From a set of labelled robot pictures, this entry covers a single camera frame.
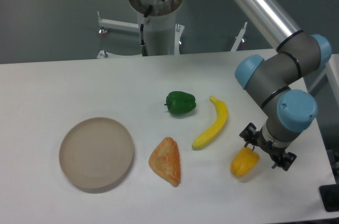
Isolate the beige round plate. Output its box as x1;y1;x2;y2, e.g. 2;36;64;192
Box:
59;117;135;193

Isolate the black device at table edge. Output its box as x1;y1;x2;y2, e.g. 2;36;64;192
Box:
319;184;338;212

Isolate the yellow toy pepper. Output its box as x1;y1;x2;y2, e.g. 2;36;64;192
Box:
230;147;260;178

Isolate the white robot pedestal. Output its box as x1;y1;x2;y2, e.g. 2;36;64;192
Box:
98;0;246;56

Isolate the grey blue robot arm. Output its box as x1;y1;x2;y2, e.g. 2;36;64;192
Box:
129;0;332;170

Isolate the white side table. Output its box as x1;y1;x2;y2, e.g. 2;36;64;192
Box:
307;54;338;101

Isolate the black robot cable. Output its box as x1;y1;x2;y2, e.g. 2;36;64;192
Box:
139;4;153;57

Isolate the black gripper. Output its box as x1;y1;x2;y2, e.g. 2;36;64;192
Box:
239;122;297;171

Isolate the orange toy bread slice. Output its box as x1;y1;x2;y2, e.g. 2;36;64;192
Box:
148;137;181;187

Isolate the yellow toy banana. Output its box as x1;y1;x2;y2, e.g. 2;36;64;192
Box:
191;96;229;150

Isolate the green toy pepper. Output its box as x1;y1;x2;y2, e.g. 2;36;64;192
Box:
164;91;197;115

